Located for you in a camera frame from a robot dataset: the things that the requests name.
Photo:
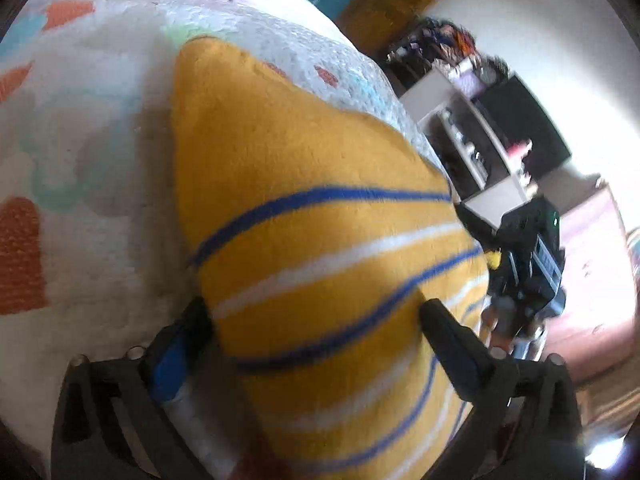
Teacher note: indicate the pink bottle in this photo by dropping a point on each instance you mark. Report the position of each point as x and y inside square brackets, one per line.
[520, 149]

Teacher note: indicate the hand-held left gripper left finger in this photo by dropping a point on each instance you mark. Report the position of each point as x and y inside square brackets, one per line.
[170, 367]

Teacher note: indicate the pile of clothes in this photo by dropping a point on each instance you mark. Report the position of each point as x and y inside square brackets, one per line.
[440, 42]

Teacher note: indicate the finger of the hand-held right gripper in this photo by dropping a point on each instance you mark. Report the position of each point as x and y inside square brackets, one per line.
[477, 225]

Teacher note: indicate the black television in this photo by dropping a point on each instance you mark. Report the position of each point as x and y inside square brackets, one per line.
[525, 115]

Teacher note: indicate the white shelf unit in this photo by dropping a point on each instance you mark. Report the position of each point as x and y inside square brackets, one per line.
[430, 95]

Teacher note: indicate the yellow striped sweater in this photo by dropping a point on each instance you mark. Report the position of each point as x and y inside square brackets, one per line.
[310, 240]

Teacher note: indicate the person's right hand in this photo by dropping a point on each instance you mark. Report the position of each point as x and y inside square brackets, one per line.
[505, 325]

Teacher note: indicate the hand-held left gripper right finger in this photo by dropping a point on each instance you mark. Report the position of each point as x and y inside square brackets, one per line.
[462, 355]

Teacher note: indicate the patterned bedspread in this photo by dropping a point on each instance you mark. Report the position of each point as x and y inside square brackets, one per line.
[90, 135]

